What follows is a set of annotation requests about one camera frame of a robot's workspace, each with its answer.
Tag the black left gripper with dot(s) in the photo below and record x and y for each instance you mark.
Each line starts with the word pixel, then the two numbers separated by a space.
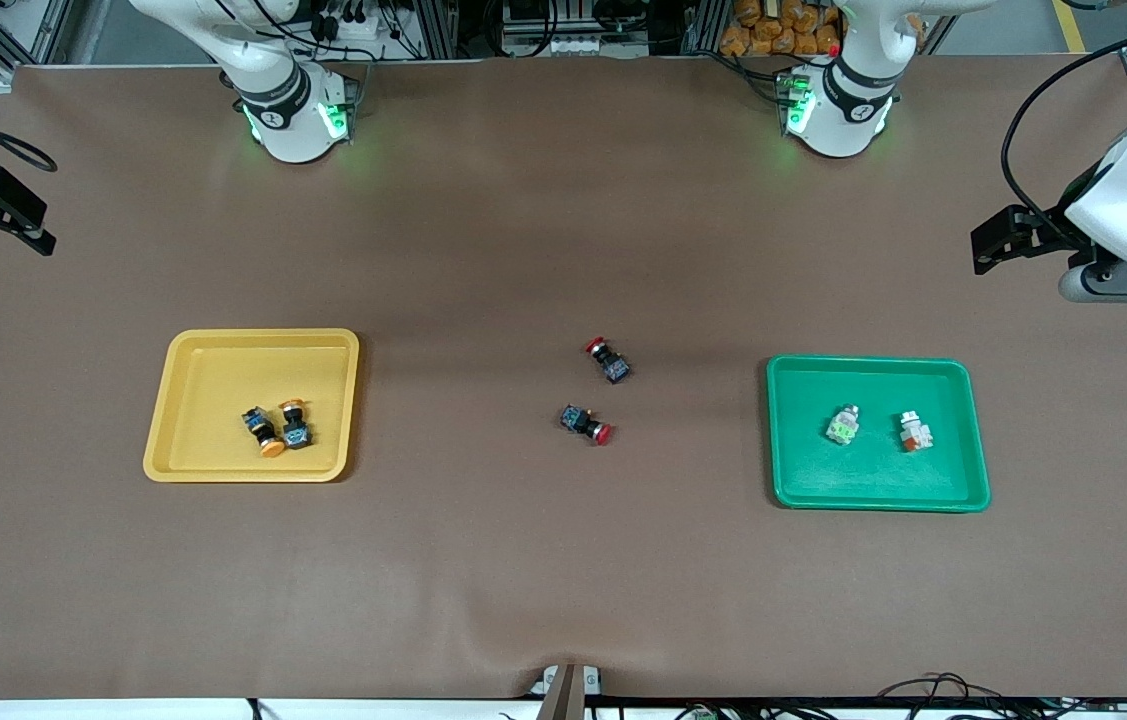
pixel 1047 229

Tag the red-tipped white switch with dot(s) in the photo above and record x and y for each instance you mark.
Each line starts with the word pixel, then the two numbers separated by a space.
pixel 913 432

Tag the green push button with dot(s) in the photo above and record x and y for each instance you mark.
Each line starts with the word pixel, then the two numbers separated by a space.
pixel 843 428

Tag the yellow push button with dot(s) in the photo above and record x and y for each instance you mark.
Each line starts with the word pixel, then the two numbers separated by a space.
pixel 258 420
pixel 297 435

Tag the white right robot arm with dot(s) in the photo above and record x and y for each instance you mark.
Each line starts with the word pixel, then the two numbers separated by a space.
pixel 288 130

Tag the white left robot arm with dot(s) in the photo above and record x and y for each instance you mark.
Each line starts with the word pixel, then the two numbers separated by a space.
pixel 848 120

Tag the green plastic tray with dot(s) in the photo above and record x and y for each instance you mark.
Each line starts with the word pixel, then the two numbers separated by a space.
pixel 873 480

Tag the yellow plastic tray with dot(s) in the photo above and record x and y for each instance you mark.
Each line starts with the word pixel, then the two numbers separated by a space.
pixel 223 380

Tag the orange packaged goods pile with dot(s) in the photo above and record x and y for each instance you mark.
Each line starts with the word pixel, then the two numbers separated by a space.
pixel 783 28

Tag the white power strip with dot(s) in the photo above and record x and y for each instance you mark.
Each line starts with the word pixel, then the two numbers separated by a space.
pixel 353 28

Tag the red push button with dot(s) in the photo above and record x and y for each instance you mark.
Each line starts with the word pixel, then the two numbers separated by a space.
pixel 578 420
pixel 613 368

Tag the brown table mat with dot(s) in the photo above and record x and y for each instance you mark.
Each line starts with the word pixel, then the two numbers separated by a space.
pixel 523 550

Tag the aluminium frame post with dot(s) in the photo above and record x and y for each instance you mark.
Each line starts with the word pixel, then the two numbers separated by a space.
pixel 708 25
pixel 435 28

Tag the grey table clamp bracket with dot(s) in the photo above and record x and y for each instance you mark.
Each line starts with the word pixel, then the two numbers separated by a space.
pixel 549 681

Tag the brown camera pole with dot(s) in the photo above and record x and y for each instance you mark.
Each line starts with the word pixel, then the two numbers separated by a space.
pixel 563 702

